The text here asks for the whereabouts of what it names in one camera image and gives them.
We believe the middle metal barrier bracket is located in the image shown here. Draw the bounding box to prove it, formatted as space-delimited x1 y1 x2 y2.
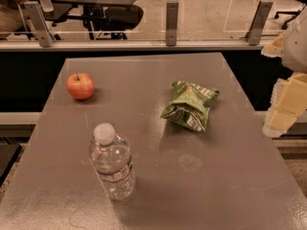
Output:
166 1 178 46

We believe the left metal barrier bracket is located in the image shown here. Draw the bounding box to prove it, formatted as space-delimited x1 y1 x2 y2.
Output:
18 1 54 47

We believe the dark background desk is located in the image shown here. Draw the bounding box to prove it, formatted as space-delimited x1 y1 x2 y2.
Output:
44 0 137 22

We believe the metal barrier bracket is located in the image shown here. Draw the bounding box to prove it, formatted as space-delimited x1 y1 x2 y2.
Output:
246 1 272 46
166 1 178 46
18 1 54 47

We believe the red apple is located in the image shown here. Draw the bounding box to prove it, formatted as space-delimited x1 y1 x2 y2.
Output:
66 73 95 100

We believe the green chip bag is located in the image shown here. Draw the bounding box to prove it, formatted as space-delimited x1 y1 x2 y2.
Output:
160 80 220 132

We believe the seated person in background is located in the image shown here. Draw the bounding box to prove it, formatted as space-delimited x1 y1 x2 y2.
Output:
0 0 31 40

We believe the clear plastic water bottle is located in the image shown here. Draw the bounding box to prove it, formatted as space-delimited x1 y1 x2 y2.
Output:
89 123 135 200

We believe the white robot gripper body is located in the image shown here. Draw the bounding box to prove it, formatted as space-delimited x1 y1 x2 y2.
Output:
282 16 307 73

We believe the black office chair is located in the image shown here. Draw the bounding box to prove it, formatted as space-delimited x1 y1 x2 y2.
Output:
83 5 144 39

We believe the right metal barrier bracket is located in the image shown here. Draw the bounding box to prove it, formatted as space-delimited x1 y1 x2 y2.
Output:
246 1 272 46

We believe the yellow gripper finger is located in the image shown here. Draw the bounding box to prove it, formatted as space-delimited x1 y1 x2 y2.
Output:
261 33 285 58
263 72 307 138

